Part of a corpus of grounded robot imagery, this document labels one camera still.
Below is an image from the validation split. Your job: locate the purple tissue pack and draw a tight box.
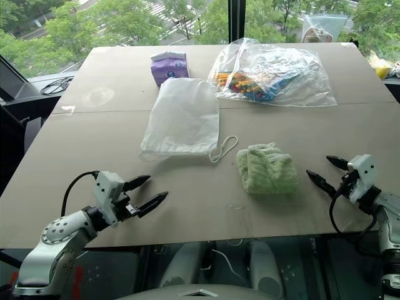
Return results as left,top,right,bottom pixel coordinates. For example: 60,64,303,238
150,50,191,88

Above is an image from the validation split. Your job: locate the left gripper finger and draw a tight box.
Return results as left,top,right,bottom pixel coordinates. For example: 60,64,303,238
122,175,151,192
136,191,169,219

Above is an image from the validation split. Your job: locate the black coiled cable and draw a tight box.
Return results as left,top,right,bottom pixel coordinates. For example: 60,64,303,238
40,76,75,95

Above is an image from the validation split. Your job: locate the blue-topped clear zip bag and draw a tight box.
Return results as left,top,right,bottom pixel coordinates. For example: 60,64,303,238
301,13,348,44

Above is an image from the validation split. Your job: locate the grey robot torso top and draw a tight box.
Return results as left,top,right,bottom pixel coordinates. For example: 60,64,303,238
117,282,261,300

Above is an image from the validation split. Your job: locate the black window frame post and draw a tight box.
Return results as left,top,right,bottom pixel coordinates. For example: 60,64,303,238
227,0,246,44

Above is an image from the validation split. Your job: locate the green folded towel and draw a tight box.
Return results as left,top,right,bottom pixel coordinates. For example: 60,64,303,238
236,141,300,196

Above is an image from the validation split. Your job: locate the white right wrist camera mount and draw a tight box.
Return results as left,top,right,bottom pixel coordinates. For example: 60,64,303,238
346,154,378,201

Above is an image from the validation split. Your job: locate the thin white cord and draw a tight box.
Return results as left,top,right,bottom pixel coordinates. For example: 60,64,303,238
200,238,244,283

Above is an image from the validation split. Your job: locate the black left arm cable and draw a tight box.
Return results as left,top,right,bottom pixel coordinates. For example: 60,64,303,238
60,170,101,217

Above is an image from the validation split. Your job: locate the white drawstring bag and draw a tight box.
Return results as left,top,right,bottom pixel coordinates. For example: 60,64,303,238
139,76,240,164

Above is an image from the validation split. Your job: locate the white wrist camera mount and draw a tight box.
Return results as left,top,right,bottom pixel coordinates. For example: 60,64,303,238
346,154,378,201
92,170,126,229

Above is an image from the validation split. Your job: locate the black slanted panel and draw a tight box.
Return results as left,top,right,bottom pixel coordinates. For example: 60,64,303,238
0,55,29,101

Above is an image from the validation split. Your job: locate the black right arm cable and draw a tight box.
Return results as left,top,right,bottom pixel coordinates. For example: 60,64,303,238
330,183,379,236

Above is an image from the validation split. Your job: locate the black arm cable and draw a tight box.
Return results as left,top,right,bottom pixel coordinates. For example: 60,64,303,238
330,183,379,236
60,170,101,217

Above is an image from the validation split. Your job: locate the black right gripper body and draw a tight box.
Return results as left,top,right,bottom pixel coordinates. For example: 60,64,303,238
334,168,361,198

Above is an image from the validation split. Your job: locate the yellow plush toy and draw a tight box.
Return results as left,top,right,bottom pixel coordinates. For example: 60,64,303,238
366,49,395,81

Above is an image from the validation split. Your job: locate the large clear plastic bag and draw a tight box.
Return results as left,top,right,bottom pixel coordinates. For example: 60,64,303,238
207,37,339,108

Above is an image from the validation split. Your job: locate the grey rounded robot leg cover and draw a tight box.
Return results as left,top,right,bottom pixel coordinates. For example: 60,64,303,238
158,241,208,290
249,239,284,298

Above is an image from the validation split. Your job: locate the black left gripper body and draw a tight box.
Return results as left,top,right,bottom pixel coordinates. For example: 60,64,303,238
113,184,140,224

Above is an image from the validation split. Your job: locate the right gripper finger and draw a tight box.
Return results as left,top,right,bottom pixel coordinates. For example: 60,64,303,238
326,155,349,171
306,169,339,197

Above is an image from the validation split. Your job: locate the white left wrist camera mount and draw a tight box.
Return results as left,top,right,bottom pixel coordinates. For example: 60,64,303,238
92,170,126,229

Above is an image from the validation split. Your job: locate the colourful toy blocks pile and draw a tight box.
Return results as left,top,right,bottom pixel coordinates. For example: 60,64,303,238
214,70,303,103

